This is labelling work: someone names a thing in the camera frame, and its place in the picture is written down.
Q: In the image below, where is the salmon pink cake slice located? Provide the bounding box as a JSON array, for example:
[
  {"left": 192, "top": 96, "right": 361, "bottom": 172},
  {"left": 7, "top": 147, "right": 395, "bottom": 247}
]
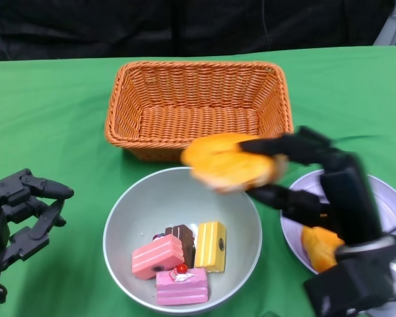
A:
[{"left": 131, "top": 234, "right": 185, "bottom": 281}]

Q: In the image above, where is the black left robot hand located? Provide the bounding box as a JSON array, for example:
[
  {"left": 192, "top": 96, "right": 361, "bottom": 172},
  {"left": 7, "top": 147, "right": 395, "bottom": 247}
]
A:
[{"left": 0, "top": 168, "right": 75, "bottom": 288}]

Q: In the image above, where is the yellow cake slice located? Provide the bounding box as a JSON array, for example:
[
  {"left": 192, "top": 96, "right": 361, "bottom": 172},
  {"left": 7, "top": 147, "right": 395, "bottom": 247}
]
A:
[{"left": 194, "top": 221, "right": 228, "bottom": 273}]

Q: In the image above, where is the pink cake with cherry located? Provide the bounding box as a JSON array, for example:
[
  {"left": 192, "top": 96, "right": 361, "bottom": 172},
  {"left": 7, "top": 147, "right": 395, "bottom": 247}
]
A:
[{"left": 155, "top": 264, "right": 209, "bottom": 306}]

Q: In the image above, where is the lavender round plate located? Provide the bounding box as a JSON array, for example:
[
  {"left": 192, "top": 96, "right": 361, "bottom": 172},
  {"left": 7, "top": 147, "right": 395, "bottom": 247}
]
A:
[{"left": 279, "top": 170, "right": 396, "bottom": 275}]

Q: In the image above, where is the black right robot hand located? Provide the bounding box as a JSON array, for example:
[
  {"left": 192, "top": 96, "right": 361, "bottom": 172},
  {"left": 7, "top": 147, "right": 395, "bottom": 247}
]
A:
[{"left": 239, "top": 125, "right": 383, "bottom": 247}]

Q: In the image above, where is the orange bread roll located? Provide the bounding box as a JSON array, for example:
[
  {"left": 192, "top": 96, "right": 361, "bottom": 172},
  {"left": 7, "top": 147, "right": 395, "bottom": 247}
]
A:
[{"left": 300, "top": 226, "right": 346, "bottom": 273}]

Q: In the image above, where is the black backdrop curtain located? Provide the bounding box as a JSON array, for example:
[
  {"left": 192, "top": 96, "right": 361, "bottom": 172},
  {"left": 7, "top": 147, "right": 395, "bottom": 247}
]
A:
[{"left": 0, "top": 0, "right": 396, "bottom": 62}]

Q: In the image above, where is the grey metal frame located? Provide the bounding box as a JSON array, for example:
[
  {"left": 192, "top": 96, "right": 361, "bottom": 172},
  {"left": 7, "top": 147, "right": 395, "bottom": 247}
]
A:
[{"left": 372, "top": 0, "right": 396, "bottom": 46}]

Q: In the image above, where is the orange wicker basket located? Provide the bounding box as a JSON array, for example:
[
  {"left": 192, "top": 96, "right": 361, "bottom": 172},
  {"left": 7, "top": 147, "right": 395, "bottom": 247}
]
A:
[{"left": 104, "top": 61, "right": 294, "bottom": 162}]

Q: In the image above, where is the orange ring-shaped bread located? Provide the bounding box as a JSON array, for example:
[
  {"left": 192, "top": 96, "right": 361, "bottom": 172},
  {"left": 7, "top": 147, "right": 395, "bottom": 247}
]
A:
[{"left": 180, "top": 132, "right": 288, "bottom": 195}]

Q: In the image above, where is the chocolate brown cake slice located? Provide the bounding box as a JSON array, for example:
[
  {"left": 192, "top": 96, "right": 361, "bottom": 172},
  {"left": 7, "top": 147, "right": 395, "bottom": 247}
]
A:
[{"left": 153, "top": 224, "right": 197, "bottom": 268}]

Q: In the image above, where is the green tablecloth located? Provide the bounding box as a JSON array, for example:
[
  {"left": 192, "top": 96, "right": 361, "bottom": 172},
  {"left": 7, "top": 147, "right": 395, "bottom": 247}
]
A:
[{"left": 0, "top": 44, "right": 396, "bottom": 317}]

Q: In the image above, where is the pale green bowl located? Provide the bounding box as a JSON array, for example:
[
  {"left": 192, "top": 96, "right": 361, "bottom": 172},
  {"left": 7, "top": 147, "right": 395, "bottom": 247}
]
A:
[{"left": 102, "top": 167, "right": 263, "bottom": 314}]

